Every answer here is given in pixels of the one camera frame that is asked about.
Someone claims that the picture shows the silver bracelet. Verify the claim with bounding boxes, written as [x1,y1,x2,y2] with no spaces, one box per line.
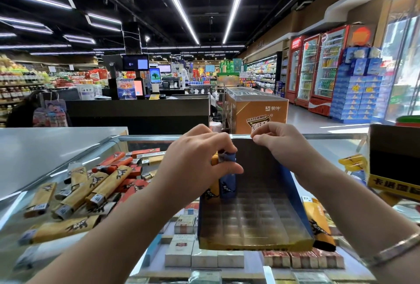
[361,231,420,270]

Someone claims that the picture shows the pile of yellow red lighters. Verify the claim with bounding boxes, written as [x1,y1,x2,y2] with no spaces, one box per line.
[13,148,181,268]

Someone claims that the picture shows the brown cardboard carton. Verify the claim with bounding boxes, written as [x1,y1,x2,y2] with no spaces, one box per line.
[224,86,290,135]

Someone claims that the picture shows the hanging plastic bags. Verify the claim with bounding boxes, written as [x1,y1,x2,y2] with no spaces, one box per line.
[33,91,68,127]

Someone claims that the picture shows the red green container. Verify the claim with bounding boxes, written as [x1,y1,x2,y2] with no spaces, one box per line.
[395,115,420,127]

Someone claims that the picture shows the grocery rack with bottles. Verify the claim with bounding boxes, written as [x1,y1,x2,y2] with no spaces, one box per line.
[0,54,53,127]

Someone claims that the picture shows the person's right hand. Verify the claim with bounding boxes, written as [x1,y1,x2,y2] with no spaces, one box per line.
[251,122,329,179]

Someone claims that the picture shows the person's left hand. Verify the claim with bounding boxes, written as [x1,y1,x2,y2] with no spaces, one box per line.
[150,124,245,206]

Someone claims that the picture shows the row of cigarette packs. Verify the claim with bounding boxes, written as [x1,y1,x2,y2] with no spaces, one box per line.
[125,202,345,284]

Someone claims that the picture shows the stack of blue cartons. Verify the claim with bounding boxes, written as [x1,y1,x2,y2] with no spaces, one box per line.
[330,47,388,124]

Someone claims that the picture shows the blue yellow lighter display box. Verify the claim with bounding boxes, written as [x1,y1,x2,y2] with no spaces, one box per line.
[198,137,315,252]

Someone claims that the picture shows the orange round sign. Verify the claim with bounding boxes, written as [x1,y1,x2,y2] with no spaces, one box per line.
[346,26,375,48]

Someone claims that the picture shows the long ceiling light strip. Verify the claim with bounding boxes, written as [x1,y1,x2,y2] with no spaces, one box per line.
[152,0,201,46]
[222,0,253,45]

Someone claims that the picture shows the open refrigerated chiller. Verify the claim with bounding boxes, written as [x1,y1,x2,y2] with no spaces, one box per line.
[241,52,283,95]

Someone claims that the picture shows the person's right forearm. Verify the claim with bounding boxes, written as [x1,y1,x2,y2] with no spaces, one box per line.
[302,162,420,284]

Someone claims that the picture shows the blue poster screen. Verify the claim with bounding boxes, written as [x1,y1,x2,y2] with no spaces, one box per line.
[117,78,137,100]

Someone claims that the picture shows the black checkout monitor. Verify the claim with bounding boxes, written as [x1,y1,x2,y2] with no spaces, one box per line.
[122,54,150,71]

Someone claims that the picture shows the pile of blue yellow lighters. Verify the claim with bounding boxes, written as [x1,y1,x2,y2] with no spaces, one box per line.
[298,152,420,252]

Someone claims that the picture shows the blue patterned lighter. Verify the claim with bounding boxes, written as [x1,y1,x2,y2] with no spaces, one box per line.
[220,151,237,196]

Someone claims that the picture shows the black checkout counter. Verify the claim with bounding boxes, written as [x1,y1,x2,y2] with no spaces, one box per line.
[66,94,211,135]

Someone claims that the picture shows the glass display case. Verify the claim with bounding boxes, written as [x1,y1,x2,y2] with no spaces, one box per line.
[0,134,420,284]

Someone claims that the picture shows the black yellow display box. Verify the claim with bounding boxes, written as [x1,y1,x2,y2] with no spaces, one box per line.
[367,123,420,203]

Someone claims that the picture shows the red drink fridge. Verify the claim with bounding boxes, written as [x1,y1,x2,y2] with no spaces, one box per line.
[285,36,304,103]
[295,34,322,108]
[308,26,350,117]

